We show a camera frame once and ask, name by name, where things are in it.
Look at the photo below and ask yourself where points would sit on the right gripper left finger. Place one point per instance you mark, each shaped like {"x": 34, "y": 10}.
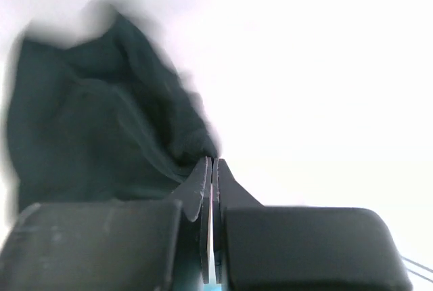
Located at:
{"x": 191, "y": 259}

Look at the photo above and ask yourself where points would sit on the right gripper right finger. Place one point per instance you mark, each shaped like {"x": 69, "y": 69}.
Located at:
{"x": 226, "y": 193}

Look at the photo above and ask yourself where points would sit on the black t shirt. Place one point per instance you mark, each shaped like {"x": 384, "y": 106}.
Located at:
{"x": 105, "y": 118}

